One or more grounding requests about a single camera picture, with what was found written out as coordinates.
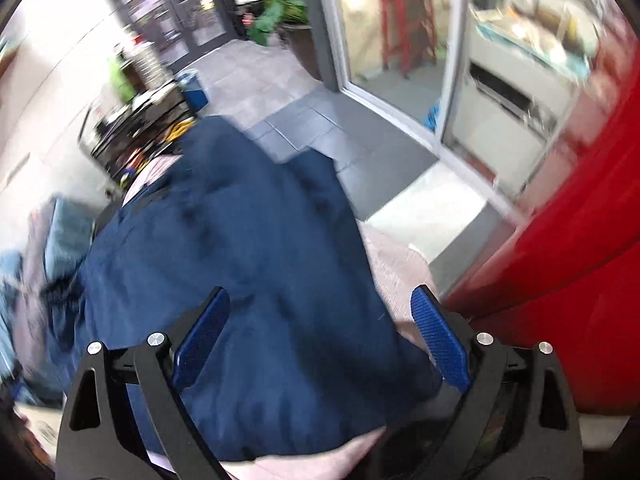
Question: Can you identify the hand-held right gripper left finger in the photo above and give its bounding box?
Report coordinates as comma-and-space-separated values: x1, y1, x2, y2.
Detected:
54, 286, 232, 480

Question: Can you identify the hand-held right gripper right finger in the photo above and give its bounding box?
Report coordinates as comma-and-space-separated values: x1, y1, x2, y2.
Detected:
410, 285, 584, 480

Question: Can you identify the navy blue garment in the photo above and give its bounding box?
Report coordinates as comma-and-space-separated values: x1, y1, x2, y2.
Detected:
42, 116, 443, 463

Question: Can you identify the lavender printed blanket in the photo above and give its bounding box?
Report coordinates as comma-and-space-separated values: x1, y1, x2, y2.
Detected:
122, 155, 453, 480

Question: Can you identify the red cloth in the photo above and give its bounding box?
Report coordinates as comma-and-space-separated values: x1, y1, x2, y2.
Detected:
444, 25, 640, 417

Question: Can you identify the teal cloth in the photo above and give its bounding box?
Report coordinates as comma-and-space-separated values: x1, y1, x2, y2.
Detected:
44, 197, 97, 281

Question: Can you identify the dark doormat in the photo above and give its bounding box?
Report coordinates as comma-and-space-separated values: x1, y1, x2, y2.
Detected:
249, 94, 442, 222

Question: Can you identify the black tool cart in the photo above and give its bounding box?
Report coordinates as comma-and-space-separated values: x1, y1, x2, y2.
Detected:
79, 84, 199, 197

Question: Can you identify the blue bin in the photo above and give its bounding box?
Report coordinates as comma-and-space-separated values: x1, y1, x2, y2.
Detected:
175, 67, 209, 112

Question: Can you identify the red ladder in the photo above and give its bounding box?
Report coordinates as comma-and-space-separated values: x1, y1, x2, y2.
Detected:
377, 0, 442, 79

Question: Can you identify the green plant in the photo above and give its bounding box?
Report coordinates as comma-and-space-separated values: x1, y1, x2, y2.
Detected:
246, 0, 309, 47

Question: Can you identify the dark double door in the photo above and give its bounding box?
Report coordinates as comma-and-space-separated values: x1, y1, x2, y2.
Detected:
99, 0, 237, 63

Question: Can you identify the glass door frame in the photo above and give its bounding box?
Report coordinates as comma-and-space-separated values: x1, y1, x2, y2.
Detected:
310, 0, 473, 147

